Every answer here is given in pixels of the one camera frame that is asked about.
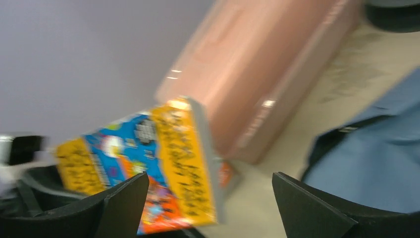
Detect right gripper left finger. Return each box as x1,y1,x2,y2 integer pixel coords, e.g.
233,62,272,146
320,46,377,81
0,173,149,238

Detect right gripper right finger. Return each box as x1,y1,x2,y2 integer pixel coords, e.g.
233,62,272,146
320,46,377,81
272,172,420,238

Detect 130-Storey Treehouse orange book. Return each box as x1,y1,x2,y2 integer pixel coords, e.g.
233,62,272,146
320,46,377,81
53,96,234,237

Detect blue backpack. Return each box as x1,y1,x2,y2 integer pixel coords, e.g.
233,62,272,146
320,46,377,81
302,69,420,213

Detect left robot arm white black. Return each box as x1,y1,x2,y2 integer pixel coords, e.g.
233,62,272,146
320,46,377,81
0,133,87,218

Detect pink translucent plastic box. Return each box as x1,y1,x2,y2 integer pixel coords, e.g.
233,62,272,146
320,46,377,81
155,0,362,163

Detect black filament spool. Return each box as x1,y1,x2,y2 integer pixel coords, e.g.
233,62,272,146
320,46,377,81
364,0,420,33

